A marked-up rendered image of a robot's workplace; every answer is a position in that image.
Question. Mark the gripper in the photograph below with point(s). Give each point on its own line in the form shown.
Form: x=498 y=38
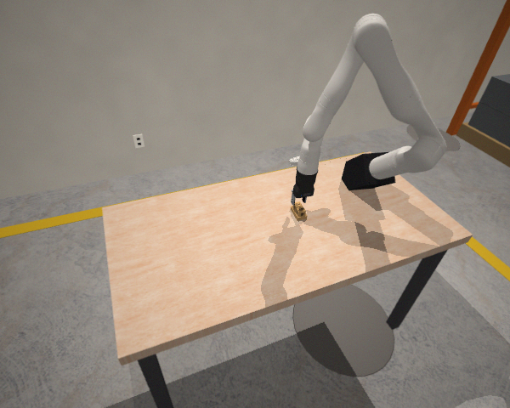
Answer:
x=305 y=179

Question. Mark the tan wooden tray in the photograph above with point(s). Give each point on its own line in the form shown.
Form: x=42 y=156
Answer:
x=296 y=216

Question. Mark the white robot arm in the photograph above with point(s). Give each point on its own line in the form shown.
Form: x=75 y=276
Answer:
x=371 y=43

